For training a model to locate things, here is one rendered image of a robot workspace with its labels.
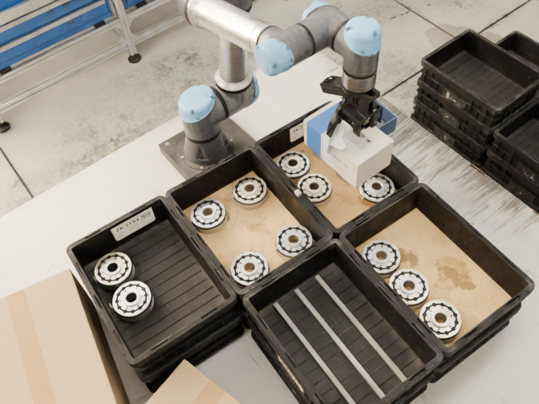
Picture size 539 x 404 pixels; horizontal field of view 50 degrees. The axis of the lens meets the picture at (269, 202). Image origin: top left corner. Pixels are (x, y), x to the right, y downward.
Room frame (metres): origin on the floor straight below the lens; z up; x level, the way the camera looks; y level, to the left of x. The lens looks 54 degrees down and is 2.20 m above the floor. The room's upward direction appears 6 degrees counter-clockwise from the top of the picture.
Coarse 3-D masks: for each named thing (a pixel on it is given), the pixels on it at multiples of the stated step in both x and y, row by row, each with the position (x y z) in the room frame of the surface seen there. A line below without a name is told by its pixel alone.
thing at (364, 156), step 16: (320, 112) 1.03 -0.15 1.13; (304, 128) 1.01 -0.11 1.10; (320, 128) 0.98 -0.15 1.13; (352, 128) 0.96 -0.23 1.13; (368, 128) 0.96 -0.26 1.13; (320, 144) 0.96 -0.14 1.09; (352, 144) 0.91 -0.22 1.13; (368, 144) 0.91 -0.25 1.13; (384, 144) 0.90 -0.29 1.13; (336, 160) 0.91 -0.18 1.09; (352, 160) 0.86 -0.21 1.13; (368, 160) 0.86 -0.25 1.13; (384, 160) 0.90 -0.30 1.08; (352, 176) 0.86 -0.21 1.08; (368, 176) 0.87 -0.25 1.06
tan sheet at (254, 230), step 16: (224, 192) 1.04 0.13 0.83; (272, 192) 1.02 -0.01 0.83; (240, 208) 0.97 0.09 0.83; (256, 208) 0.97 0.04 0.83; (272, 208) 0.96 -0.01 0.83; (240, 224) 0.92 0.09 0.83; (256, 224) 0.91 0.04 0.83; (272, 224) 0.90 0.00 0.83; (288, 224) 0.90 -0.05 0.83; (208, 240) 0.87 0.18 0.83; (224, 240) 0.87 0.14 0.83; (240, 240) 0.86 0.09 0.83; (256, 240) 0.86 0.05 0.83; (272, 240) 0.85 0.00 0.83; (224, 256) 0.82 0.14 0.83; (272, 256) 0.80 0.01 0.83
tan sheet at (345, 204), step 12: (300, 144) 1.19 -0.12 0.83; (312, 156) 1.14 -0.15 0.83; (312, 168) 1.09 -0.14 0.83; (324, 168) 1.09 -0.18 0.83; (336, 180) 1.04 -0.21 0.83; (336, 192) 0.99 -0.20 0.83; (348, 192) 0.99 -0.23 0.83; (336, 204) 0.95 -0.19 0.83; (348, 204) 0.95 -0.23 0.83; (360, 204) 0.94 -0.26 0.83; (336, 216) 0.91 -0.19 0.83; (348, 216) 0.90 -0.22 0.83
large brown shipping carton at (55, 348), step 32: (32, 288) 0.74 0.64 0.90; (64, 288) 0.73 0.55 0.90; (0, 320) 0.66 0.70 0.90; (32, 320) 0.65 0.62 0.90; (64, 320) 0.64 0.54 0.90; (96, 320) 0.70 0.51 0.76; (0, 352) 0.57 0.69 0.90; (32, 352) 0.56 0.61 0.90; (64, 352) 0.56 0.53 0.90; (96, 352) 0.55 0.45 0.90; (0, 384) 0.49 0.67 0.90; (32, 384) 0.48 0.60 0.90; (64, 384) 0.48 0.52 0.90; (96, 384) 0.47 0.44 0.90
